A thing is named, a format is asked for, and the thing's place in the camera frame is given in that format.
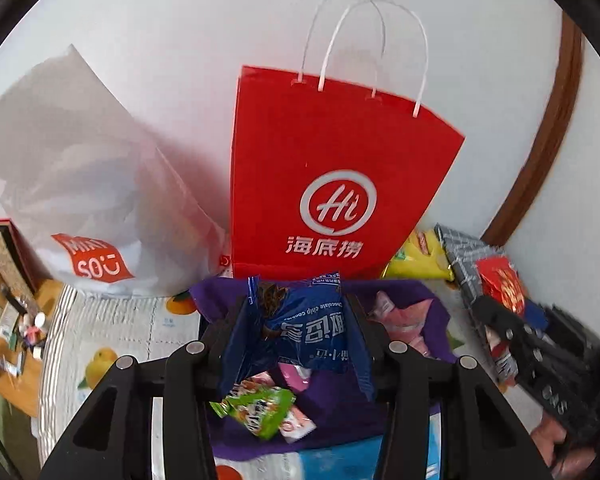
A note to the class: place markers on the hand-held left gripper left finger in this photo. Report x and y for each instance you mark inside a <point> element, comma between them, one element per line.
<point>215,355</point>

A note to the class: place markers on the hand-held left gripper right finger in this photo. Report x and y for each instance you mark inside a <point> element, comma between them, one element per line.
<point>375,350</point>

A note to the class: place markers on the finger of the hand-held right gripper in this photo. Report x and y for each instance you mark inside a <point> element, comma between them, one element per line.
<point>500,322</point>
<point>537,316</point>

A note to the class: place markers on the blue cookie packet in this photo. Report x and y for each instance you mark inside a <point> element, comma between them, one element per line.
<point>305,330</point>

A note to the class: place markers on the grey checked box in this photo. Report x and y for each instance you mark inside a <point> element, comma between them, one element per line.
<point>460,255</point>

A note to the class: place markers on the person's right hand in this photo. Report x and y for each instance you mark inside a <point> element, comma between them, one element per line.
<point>550,440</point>

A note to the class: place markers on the pink striped candy packet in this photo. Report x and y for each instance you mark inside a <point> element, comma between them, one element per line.
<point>400,325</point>

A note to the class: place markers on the red white blue snack packet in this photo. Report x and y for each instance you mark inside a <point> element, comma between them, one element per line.
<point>500,360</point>

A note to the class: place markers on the green snack packet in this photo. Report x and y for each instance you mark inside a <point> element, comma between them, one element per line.
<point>255,405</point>

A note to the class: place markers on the purple cloth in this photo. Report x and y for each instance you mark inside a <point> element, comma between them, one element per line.
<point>340,410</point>

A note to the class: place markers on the magenta snack packet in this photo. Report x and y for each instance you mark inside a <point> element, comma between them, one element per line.
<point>295,377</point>

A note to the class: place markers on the fruit print bed sheet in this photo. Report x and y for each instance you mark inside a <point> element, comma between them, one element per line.
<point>125,320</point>

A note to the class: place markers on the yellow chips bag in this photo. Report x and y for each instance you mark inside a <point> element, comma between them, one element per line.
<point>420,260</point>

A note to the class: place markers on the blue tissue pack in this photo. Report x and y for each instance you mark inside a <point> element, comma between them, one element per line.
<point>340,465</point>

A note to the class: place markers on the small white bottle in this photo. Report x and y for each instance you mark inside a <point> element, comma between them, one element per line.
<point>39,321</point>

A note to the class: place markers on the red paper bag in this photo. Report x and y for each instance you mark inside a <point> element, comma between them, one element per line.
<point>340,150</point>

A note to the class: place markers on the wooden nightstand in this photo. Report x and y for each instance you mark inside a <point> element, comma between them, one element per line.
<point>10,385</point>

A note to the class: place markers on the white plastic bag orange label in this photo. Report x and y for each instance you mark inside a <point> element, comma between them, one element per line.
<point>80,175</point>

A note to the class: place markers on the dark red patterned box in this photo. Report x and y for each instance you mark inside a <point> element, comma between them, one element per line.
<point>5,255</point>

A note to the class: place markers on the brown wooden frame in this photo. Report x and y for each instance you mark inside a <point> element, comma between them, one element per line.
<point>555,125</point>

